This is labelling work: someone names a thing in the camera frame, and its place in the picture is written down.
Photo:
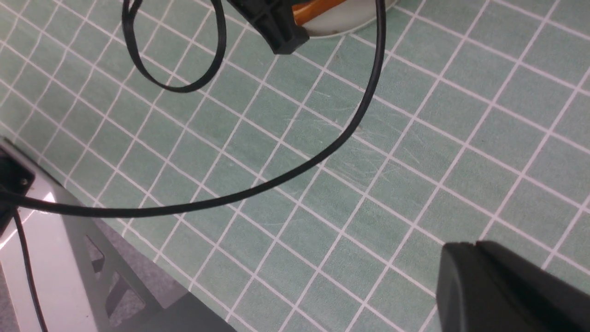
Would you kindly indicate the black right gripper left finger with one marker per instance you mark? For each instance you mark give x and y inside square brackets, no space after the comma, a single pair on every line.
[471,298]

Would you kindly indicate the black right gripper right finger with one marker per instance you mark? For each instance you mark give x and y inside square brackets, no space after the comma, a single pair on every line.
[545,299]

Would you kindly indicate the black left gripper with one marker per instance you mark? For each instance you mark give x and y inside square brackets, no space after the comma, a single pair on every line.
[275,21]

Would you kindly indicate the toast slice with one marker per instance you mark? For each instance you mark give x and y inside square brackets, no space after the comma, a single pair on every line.
[306,10]

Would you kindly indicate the grey metal table frame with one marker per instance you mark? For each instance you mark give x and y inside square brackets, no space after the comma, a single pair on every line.
[77,274]

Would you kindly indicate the green checked tablecloth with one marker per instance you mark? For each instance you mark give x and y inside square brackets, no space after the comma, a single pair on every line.
[479,129]

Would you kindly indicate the light blue plate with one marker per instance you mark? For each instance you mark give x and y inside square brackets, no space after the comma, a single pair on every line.
[347,17]

